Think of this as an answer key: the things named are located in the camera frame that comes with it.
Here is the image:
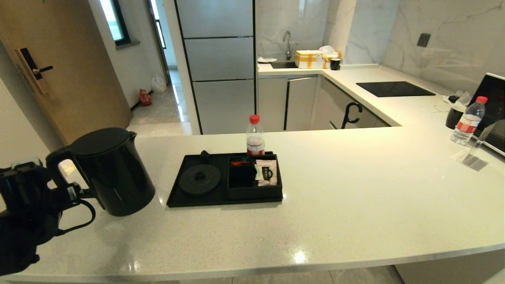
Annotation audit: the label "dark framed window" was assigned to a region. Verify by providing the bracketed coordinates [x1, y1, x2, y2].
[99, 0, 131, 46]

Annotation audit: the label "black induction cooktop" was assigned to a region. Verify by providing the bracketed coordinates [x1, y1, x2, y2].
[356, 81, 436, 97]

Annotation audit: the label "black screen appliance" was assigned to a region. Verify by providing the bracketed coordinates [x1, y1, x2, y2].
[471, 73, 505, 156]

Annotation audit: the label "black electric kettle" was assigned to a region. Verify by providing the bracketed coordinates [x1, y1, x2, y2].
[46, 127, 156, 217]

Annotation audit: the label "white tea bag packet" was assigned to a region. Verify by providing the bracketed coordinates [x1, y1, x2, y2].
[254, 159, 278, 187]

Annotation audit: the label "round black kettle base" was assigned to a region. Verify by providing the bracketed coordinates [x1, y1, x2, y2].
[179, 164, 222, 197]

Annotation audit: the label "grey refrigerator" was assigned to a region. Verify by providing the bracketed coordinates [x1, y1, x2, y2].
[174, 0, 258, 135]

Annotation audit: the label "plain white plastic bag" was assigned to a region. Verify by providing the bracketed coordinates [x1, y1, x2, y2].
[151, 73, 168, 92]

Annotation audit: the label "water bottle with full label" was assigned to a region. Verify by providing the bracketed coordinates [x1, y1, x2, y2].
[246, 114, 266, 156]

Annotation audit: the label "black serving tray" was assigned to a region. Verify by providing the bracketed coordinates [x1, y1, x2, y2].
[166, 152, 284, 208]

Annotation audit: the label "black mug with white lid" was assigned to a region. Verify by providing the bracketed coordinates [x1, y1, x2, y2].
[446, 103, 467, 129]

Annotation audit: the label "wooden door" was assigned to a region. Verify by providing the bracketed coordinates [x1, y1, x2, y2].
[0, 0, 133, 145]

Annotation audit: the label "chrome sink faucet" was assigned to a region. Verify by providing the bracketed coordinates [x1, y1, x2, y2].
[283, 30, 293, 60]

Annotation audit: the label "black compartment organizer box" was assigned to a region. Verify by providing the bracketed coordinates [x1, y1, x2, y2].
[227, 154, 284, 201]

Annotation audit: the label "water bottle with slanted label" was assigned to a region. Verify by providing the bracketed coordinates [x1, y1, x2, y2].
[451, 96, 488, 146]

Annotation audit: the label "clear acrylic sign holder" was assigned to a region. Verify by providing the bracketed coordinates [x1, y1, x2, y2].
[462, 120, 505, 168]

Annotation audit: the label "black door lock handle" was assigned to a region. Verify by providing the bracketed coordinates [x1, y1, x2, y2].
[15, 47, 53, 94]

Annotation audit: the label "cardboard box with yellow tape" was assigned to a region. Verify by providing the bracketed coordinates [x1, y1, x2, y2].
[295, 50, 325, 69]

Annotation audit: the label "grey kitchen base cabinets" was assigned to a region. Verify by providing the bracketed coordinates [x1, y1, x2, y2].
[257, 75, 391, 133]

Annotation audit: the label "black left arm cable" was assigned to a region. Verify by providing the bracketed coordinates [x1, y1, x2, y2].
[53, 199, 96, 236]

